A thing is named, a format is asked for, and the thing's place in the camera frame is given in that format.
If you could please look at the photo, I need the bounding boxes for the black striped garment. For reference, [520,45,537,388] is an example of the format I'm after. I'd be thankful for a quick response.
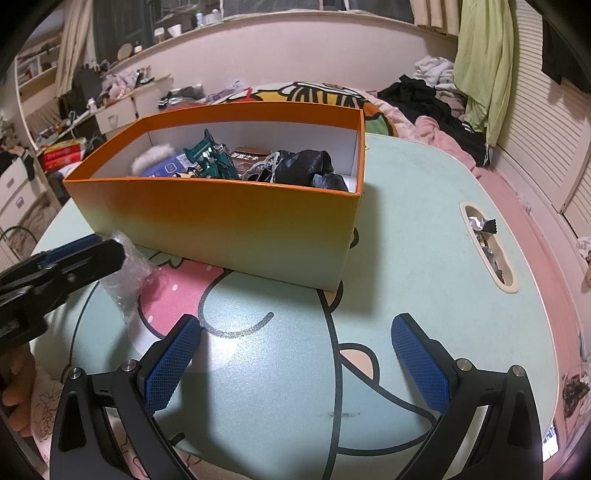
[159,85,205,110]

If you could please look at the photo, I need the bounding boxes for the person's left hand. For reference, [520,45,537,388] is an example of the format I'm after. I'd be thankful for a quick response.
[0,345,38,435]

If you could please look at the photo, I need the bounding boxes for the white drawer cabinet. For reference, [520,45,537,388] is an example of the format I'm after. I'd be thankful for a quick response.
[95,76,174,137]

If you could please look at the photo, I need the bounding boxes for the toy race car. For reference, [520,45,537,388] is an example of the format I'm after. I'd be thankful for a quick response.
[183,130,241,181]

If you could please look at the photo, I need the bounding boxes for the pile of white clothes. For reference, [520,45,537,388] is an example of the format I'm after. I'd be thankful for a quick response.
[412,56,458,86]

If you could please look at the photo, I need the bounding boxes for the pink blanket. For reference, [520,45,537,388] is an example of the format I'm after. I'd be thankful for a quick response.
[413,115,591,444]

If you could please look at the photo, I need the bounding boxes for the orange cardboard box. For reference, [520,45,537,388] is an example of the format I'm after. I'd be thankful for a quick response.
[63,102,366,292]

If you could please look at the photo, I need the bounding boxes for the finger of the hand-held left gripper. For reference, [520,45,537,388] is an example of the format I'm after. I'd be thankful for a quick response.
[0,239,126,319]
[0,234,105,280]

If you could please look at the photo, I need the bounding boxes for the beige curtain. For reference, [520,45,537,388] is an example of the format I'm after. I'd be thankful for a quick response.
[410,0,462,36]
[55,0,96,97]

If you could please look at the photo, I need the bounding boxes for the white shelf unit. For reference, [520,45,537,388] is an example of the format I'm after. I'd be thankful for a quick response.
[14,32,64,145]

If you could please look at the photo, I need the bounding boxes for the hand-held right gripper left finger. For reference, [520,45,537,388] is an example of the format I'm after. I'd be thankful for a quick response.
[48,314,204,480]

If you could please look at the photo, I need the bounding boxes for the brown printed box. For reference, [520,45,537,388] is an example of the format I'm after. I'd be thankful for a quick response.
[229,147,274,175]

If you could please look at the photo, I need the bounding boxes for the black hanging garment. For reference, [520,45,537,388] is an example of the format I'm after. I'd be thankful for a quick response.
[541,14,583,85]

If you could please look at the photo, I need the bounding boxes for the white louvred closet door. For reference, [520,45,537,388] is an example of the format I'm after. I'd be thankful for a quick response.
[496,0,591,241]

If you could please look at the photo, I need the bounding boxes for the blue packet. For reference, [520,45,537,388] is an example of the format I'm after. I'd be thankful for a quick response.
[141,154,195,179]

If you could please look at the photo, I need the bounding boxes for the black leather lace boot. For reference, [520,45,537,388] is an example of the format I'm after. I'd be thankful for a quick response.
[244,148,349,191]

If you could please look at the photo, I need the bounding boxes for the mint green cartoon desktop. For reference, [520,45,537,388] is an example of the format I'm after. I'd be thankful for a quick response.
[28,131,571,480]

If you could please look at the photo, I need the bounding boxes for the light green hanging garment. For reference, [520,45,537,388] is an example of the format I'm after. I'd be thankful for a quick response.
[452,0,516,148]

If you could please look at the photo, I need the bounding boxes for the white fluffy pom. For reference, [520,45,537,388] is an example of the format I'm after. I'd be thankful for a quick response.
[131,144,174,174]

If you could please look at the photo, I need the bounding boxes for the silver foil wrappers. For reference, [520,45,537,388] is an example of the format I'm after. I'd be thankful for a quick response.
[465,205,506,278]

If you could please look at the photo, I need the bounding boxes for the red tissue box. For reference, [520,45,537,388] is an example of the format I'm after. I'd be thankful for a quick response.
[42,137,88,171]

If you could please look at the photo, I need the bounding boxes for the yellow printed blanket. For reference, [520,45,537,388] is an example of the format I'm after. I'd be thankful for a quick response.
[217,82,416,137]

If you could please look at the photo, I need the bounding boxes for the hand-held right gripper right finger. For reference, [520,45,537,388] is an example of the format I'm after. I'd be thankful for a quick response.
[392,313,546,480]

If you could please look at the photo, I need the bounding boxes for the pile of black clothes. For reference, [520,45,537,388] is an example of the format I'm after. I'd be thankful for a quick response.
[379,74,491,167]

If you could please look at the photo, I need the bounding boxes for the person's pink pajamas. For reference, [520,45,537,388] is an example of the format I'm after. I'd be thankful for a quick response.
[105,413,241,480]

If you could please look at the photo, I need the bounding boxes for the clear bubble wrap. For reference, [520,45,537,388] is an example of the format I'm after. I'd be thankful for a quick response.
[99,233,161,320]

